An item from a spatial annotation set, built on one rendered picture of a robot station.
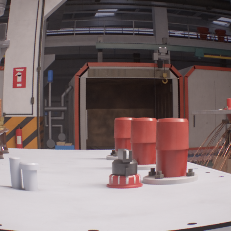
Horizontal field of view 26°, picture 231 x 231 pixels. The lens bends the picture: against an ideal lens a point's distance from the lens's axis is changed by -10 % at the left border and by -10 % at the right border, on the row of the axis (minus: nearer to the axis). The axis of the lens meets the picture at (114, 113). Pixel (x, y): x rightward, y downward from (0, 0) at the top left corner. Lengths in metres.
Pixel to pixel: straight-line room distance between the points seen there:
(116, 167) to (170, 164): 0.12
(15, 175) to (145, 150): 0.53
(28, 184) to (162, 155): 0.30
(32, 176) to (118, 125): 0.82
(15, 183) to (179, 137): 0.36
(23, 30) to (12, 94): 1.52
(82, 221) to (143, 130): 0.76
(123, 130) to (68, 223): 1.10
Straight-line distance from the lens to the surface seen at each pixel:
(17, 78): 11.69
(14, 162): 0.98
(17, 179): 0.98
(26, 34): 11.80
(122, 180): 1.03
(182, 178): 1.07
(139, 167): 1.39
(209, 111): 4.21
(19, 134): 11.51
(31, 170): 0.96
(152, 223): 0.66
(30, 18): 11.87
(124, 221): 0.69
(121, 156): 1.04
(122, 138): 1.74
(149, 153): 1.42
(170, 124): 1.09
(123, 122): 1.73
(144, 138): 1.41
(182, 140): 1.09
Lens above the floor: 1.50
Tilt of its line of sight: level
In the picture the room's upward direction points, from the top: straight up
